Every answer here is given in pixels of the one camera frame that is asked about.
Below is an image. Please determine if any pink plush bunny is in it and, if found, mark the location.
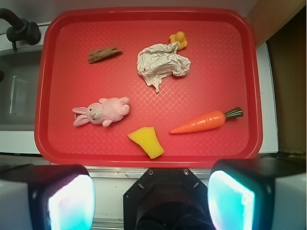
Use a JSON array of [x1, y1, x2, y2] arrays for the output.
[[72, 97, 130, 127]]

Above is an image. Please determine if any grey metal sink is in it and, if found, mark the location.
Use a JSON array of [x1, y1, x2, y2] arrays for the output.
[[0, 46, 42, 131]]

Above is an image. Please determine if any yellow sponge piece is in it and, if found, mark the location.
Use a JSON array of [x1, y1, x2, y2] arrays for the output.
[[128, 126, 165, 159]]

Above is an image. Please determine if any brown wood chip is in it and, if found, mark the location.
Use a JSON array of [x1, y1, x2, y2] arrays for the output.
[[88, 46, 123, 64]]

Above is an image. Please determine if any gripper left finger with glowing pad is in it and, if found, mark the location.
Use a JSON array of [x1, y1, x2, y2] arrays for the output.
[[0, 164, 95, 230]]

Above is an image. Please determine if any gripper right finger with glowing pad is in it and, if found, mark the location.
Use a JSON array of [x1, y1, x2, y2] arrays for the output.
[[208, 158, 307, 230]]

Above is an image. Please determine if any brown wooden cabinet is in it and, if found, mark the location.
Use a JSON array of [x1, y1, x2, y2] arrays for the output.
[[246, 0, 307, 154]]

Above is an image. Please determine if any orange toy carrot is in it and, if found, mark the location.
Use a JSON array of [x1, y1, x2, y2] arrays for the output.
[[170, 107, 243, 134]]

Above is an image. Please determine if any black faucet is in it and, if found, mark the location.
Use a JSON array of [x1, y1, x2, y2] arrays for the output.
[[0, 8, 41, 51]]

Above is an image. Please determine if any red plastic tray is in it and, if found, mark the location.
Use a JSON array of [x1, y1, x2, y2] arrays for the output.
[[34, 8, 262, 168]]

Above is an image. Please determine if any yellow rubber duck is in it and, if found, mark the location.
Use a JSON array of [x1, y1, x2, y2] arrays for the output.
[[169, 31, 188, 50]]

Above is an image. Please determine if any crumpled white paper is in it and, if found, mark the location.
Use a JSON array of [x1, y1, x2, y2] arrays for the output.
[[137, 42, 191, 93]]

